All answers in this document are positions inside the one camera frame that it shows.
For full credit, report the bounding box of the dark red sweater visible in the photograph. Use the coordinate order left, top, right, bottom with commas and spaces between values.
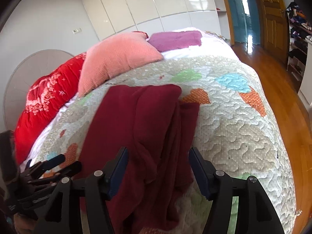
77, 85, 199, 233

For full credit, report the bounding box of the clothes rack with clothes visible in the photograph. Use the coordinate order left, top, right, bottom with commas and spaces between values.
285, 2, 311, 91

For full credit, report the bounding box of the person left hand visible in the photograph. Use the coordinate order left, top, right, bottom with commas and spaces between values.
14, 213, 36, 234

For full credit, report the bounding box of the white bed sheet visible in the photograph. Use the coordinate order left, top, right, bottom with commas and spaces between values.
19, 91, 95, 171

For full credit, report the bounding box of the heart patterned quilt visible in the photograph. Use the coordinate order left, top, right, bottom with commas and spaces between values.
29, 30, 297, 234

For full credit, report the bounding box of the red floral bolster pillow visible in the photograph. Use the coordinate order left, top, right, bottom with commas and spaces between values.
14, 53, 86, 164

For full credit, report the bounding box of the pink waffle pillow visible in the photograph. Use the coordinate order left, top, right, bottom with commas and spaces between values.
78, 32, 163, 97

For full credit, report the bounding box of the round beige headboard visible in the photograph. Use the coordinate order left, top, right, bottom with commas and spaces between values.
3, 49, 74, 130

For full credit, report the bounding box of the white shelf unit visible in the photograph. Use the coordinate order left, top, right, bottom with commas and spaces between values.
298, 36, 312, 107

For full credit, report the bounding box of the magenta blanket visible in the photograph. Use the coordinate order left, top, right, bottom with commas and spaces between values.
148, 31, 202, 53

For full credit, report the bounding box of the white glossy wardrobe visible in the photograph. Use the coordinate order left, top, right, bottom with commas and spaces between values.
82, 0, 231, 41

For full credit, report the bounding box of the wooden door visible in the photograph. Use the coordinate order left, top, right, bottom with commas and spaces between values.
256, 0, 289, 64

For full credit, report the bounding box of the wall socket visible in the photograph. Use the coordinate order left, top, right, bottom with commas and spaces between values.
73, 28, 82, 34

